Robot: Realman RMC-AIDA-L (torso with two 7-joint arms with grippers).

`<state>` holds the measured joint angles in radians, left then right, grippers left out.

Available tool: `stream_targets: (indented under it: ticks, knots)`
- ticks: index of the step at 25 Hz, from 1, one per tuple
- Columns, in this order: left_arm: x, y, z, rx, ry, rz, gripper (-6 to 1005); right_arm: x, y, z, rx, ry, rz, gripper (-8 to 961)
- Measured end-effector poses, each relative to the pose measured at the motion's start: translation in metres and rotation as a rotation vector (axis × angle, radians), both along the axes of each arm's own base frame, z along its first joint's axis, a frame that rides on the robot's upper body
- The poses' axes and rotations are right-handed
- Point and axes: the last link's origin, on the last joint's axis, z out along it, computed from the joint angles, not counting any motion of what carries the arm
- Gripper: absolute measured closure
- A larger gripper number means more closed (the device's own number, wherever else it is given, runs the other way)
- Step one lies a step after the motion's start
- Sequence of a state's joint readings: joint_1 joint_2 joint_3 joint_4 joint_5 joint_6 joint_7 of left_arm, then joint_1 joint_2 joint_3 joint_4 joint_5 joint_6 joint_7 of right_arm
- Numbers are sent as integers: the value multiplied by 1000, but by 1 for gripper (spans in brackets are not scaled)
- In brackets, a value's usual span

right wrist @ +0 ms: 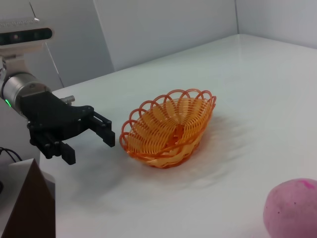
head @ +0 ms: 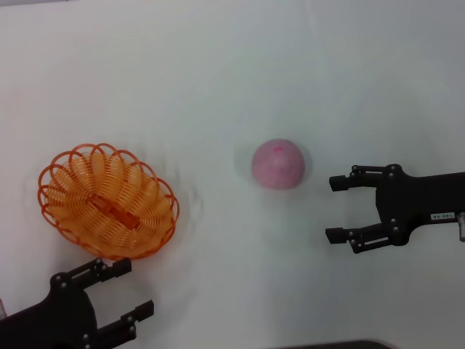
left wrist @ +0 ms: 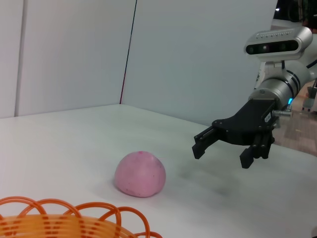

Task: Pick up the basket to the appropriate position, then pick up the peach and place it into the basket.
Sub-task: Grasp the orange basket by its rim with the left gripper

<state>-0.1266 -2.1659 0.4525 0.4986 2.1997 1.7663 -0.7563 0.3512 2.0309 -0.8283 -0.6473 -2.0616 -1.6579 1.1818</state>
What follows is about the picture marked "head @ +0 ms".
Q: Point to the orange woven plastic basket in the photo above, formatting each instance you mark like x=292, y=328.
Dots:
x=91, y=189

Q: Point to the dark robot torso edge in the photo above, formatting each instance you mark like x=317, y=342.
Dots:
x=338, y=346

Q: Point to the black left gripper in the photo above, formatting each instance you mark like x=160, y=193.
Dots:
x=54, y=320

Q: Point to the pink peach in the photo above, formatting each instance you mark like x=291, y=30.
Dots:
x=278, y=165

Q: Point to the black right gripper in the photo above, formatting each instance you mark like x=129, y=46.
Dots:
x=410, y=203

